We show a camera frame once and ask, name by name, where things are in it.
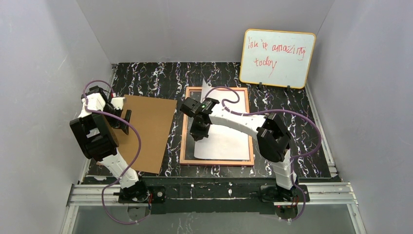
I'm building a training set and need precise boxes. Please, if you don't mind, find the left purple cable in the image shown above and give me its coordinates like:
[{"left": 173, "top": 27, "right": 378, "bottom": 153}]
[{"left": 82, "top": 80, "right": 152, "bottom": 225}]

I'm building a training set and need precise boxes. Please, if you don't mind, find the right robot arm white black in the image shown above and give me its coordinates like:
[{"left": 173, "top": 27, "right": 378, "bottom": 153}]
[{"left": 179, "top": 97, "right": 297, "bottom": 190}]

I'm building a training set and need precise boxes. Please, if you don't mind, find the brown backing board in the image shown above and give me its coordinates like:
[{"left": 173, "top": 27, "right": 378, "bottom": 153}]
[{"left": 122, "top": 95, "right": 177, "bottom": 174}]

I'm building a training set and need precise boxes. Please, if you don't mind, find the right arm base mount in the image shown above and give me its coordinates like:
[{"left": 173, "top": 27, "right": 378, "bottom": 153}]
[{"left": 259, "top": 185, "right": 310, "bottom": 205}]

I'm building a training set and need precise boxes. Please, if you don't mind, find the aluminium rail at front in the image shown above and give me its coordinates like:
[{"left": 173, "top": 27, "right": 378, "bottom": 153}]
[{"left": 67, "top": 182, "right": 358, "bottom": 206}]

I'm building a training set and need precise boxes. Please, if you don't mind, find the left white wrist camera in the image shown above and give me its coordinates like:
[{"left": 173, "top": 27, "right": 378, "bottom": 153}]
[{"left": 111, "top": 97, "right": 126, "bottom": 110}]

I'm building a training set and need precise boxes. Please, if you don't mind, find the pink wooden photo frame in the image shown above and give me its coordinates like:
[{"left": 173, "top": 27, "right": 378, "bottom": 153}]
[{"left": 179, "top": 87, "right": 254, "bottom": 166}]

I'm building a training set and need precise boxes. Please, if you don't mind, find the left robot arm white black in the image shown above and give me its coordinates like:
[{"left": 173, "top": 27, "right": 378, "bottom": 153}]
[{"left": 69, "top": 86, "right": 139, "bottom": 189}]

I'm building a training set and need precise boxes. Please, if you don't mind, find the whiteboard with red writing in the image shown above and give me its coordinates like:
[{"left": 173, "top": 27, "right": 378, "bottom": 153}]
[{"left": 239, "top": 29, "right": 316, "bottom": 89}]

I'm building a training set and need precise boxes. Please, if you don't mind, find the sky and sea photo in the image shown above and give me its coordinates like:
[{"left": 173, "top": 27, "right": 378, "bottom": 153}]
[{"left": 194, "top": 81, "right": 254, "bottom": 162}]

